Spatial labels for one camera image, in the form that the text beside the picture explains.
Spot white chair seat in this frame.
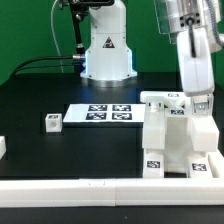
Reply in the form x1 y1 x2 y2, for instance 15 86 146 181
157 109 209 178

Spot white tagged block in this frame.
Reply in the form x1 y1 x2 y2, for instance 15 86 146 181
45 113 62 132

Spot white small tagged cube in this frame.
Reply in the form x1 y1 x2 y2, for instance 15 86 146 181
191 94 214 116

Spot white long beam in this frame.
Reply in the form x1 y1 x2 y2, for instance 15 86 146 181
189 116 219 152
142 101 166 150

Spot white L-shaped fence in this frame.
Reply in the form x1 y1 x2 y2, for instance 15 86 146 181
0 152 224 208

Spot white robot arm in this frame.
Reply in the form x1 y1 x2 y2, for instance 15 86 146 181
81 0 224 115

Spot white block at left edge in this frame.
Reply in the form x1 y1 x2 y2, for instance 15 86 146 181
0 136 6 160

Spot white marker tag board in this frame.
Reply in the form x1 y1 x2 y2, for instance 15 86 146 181
63 104 145 123

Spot white long front beam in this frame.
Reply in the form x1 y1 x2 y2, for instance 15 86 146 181
189 116 219 152

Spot white long back beam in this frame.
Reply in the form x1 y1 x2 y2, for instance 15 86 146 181
142 101 166 150

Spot black cables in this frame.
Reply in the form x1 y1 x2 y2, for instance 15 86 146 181
9 54 86 79

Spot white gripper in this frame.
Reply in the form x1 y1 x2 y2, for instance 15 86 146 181
177 28 214 116

